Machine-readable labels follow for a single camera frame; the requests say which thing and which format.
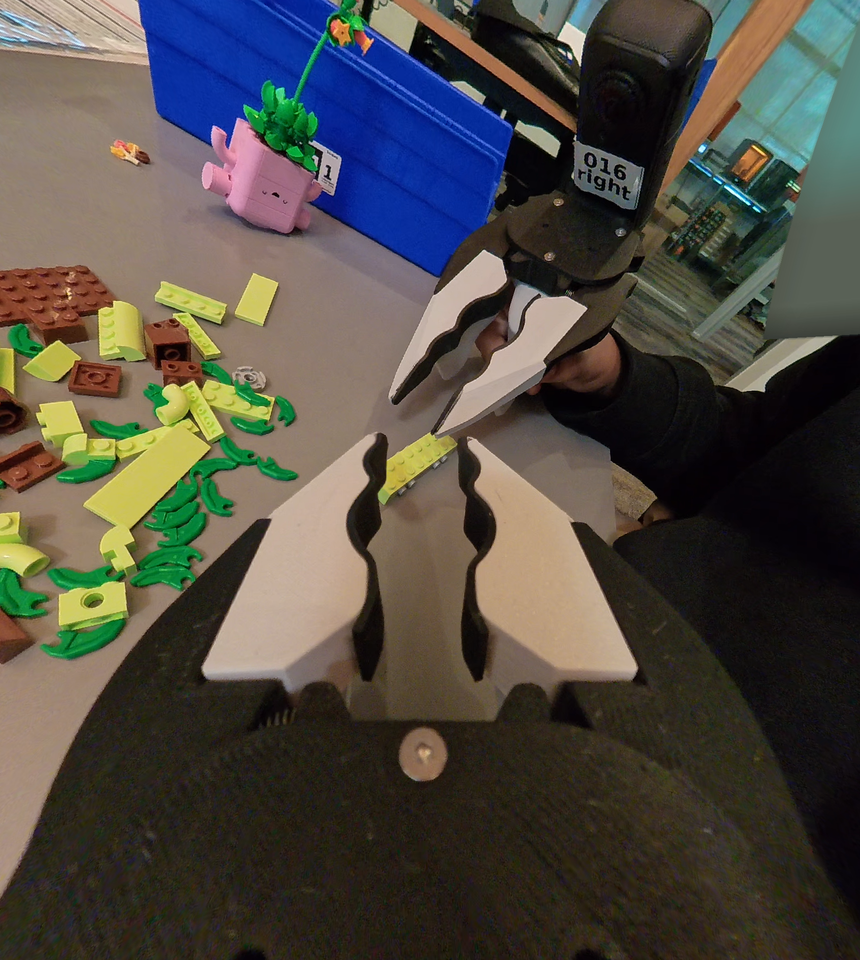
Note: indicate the wooden background table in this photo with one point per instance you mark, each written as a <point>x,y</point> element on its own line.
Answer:
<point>490,67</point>

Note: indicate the small orange brick piece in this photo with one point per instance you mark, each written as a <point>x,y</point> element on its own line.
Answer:
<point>130,151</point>

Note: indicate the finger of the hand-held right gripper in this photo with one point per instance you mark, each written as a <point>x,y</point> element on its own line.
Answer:
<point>460,300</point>
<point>542,337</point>

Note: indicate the lime long studded plate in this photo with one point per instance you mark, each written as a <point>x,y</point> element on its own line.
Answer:
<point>418,461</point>

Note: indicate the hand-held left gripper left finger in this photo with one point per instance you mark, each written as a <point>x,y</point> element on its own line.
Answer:
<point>287,600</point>

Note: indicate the blue plastic bin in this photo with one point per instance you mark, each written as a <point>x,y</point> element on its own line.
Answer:
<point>415,150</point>

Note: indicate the white printed card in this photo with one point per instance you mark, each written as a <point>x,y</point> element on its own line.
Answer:
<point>40,22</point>

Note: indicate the person's right forearm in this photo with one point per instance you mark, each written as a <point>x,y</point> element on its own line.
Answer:
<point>669,420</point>

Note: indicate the pink brick pot figure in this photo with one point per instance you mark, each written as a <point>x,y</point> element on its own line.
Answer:
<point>265,187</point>

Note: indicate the wooden post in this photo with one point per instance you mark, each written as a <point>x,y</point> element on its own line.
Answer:
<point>729,90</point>

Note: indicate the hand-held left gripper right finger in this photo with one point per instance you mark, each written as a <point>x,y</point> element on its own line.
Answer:
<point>557,600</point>

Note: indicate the pile of mixed toy bricks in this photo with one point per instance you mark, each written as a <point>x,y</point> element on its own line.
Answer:
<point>145,476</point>

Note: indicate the person's right hand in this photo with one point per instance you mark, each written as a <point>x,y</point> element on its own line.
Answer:
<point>587,367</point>

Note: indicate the black bag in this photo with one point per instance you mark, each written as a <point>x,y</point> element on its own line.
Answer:
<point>527,45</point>

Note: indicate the lime smooth tile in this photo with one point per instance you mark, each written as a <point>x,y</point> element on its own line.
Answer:
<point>256,300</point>

